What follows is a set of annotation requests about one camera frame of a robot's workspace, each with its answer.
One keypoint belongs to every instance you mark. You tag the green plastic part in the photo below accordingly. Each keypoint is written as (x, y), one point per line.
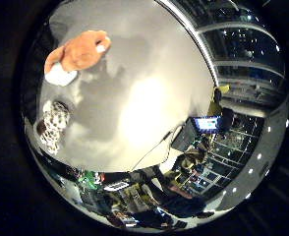
(89, 179)

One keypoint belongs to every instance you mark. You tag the open black laptop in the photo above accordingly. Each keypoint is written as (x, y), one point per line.
(197, 129)

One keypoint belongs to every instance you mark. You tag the white brown-spotted plush toy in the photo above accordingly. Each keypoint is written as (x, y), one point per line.
(54, 126)

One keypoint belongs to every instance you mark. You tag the orange and white plush toy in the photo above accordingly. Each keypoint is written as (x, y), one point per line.
(82, 52)

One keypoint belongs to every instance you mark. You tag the metal storage shelf rack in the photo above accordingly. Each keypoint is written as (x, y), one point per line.
(229, 154)

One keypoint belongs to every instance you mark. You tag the seated person in dark clothes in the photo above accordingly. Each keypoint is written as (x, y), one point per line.
(187, 193)

